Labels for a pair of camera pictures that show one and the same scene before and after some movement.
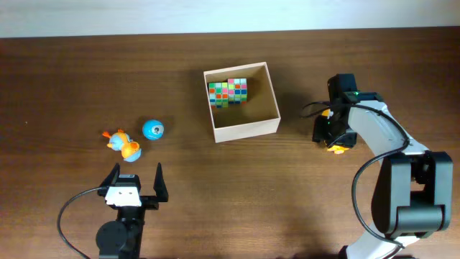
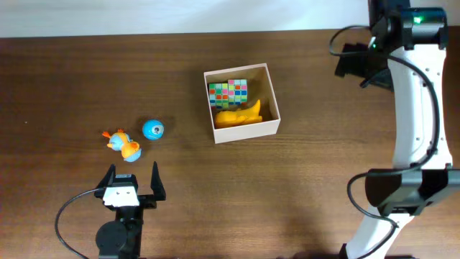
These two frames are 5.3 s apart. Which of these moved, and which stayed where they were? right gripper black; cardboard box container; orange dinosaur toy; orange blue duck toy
Moved: orange dinosaur toy; right gripper black
Stayed: orange blue duck toy; cardboard box container
